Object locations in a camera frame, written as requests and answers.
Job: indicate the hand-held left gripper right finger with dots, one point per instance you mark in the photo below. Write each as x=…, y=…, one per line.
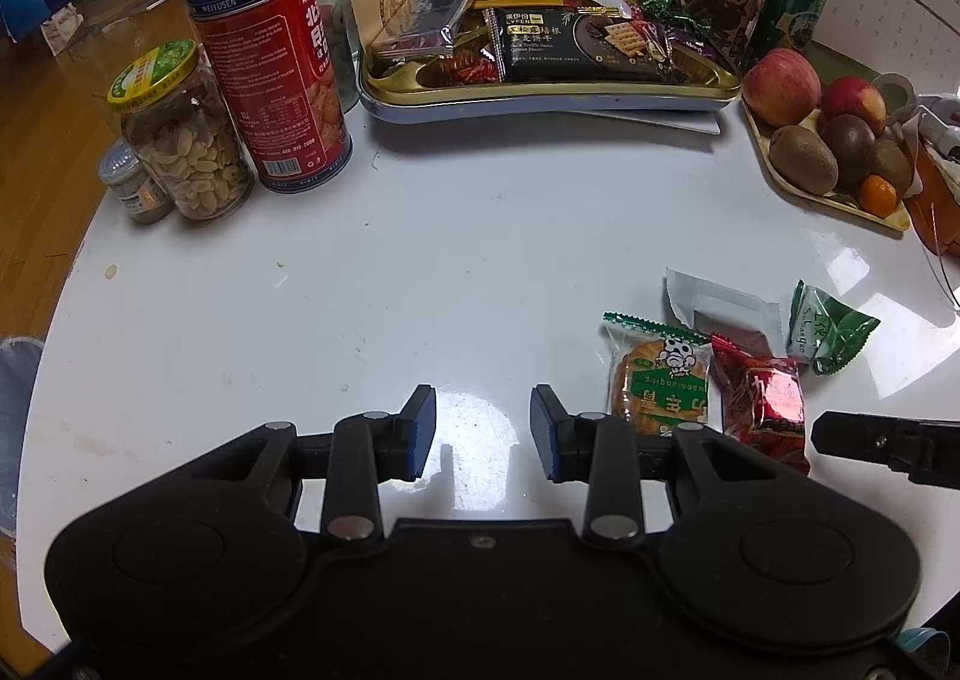
x=546, y=432

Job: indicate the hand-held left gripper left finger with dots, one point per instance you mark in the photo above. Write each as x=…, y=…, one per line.
x=421, y=432

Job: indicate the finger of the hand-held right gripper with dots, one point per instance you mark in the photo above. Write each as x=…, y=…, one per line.
x=885, y=447

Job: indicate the green-edged rice cracker packet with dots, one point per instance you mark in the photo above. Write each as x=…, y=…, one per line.
x=660, y=380

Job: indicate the green white snack packet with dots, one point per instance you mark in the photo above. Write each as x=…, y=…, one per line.
x=832, y=331

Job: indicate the red foil snack packet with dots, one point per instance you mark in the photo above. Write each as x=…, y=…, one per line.
x=757, y=402

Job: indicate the metal snack tray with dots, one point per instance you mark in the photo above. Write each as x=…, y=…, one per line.
x=547, y=96

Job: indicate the yellow fruit tray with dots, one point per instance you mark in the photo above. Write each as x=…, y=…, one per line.
x=825, y=203

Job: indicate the small orange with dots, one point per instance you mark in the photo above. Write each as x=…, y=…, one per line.
x=876, y=194

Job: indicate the orange pouch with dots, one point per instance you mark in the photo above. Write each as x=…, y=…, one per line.
x=941, y=200

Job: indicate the brown kiwi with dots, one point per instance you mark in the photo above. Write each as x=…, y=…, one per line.
x=891, y=166
x=802, y=158

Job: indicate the dark passion fruit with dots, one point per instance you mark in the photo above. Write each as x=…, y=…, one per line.
x=847, y=147

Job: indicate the white curved device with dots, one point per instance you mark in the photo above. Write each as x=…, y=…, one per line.
x=941, y=125

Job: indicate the small red apple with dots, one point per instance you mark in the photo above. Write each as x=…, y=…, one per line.
x=853, y=104

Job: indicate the small glass jar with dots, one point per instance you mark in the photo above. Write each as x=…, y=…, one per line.
x=135, y=188

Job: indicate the large red apple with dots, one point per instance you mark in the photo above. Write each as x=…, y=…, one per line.
x=780, y=86

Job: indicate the peanut jar with green lid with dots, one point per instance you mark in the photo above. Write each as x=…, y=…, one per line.
x=184, y=140

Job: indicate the black cracker packet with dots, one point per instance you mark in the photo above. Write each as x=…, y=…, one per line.
x=577, y=46

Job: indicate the red tin can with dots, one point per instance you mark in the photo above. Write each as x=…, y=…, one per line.
x=270, y=65

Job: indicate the dark translucent snack packet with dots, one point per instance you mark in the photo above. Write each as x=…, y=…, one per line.
x=427, y=12

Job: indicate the green drink can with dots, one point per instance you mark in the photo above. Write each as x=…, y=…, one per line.
x=787, y=16

